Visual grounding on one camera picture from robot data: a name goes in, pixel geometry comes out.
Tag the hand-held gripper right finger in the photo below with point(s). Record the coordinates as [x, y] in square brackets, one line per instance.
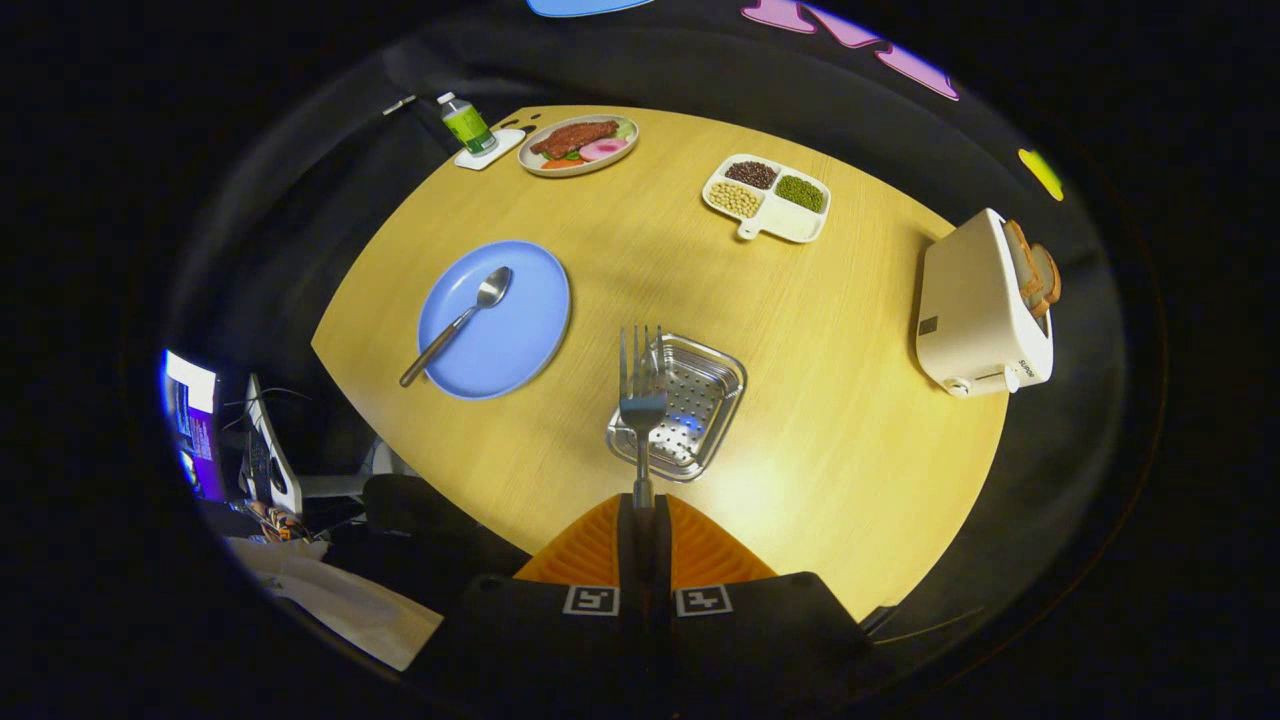
[660, 540]

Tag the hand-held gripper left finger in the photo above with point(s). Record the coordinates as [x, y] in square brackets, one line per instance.
[630, 540]

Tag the perforated metal basket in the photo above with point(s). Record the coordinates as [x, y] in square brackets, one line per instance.
[705, 400]

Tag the blue plate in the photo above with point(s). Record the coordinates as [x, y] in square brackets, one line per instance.
[520, 335]

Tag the white crumpled sheet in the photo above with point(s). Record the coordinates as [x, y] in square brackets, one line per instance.
[340, 600]

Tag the white divided dish with beans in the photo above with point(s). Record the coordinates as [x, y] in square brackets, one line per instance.
[785, 218]

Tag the white flat device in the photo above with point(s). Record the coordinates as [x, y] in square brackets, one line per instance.
[275, 470]

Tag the white toaster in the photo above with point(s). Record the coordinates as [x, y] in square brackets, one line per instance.
[970, 310]

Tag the white square coaster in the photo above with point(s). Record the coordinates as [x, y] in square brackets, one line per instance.
[503, 155]

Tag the beige plate of model food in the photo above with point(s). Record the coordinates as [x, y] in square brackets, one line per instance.
[575, 137]

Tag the green label drink bottle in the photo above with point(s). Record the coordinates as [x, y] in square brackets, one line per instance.
[467, 125]

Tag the lit computer monitor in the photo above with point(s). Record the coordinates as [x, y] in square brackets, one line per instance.
[195, 430]

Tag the brown bread slice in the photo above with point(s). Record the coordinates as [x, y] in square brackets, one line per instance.
[1046, 280]
[1018, 260]

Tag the small white tag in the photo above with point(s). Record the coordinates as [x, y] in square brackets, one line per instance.
[399, 104]

